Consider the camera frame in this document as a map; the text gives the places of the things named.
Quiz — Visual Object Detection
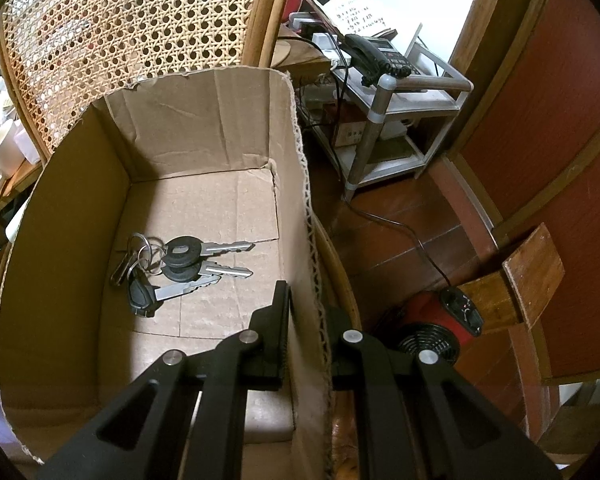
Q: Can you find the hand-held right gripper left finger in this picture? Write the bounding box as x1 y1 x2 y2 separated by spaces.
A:
35 280 292 480

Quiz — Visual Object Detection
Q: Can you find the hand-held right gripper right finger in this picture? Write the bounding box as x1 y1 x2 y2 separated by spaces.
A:
328 305 566 480

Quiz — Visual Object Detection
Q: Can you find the bunch of black-headed keys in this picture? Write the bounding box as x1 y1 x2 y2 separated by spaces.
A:
111 232 255 318

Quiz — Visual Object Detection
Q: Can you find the brown cardboard box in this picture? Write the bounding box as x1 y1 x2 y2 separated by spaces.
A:
0 66 333 480

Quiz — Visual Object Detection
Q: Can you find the red fan heater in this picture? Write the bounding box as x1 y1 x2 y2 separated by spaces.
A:
380 287 485 368

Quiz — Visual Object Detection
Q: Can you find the brown wooden stool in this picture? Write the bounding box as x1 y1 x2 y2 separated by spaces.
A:
457 222 566 331

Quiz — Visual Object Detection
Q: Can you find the small brown labelled box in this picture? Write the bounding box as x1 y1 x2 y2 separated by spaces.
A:
330 102 376 148

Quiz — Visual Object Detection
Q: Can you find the grey metal shelf cart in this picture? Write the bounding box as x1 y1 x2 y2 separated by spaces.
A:
290 10 475 203

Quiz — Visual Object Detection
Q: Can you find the white power strip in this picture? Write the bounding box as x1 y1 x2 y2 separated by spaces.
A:
290 10 348 61

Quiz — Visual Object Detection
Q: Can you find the black desk telephone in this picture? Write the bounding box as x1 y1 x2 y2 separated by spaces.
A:
344 32 415 88

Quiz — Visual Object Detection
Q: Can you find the red wooden door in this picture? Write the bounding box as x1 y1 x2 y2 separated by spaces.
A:
440 0 600 386

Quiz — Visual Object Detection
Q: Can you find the white ceramic mug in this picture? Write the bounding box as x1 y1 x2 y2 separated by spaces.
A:
0 119 28 196

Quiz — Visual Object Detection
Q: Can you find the handwritten white paper sheet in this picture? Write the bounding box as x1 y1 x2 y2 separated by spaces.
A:
320 0 398 36

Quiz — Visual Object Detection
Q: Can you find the rattan cane chair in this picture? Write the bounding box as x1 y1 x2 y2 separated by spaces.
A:
0 0 366 480

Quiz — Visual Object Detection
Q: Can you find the black power cable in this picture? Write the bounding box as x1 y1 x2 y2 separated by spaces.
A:
341 199 453 292

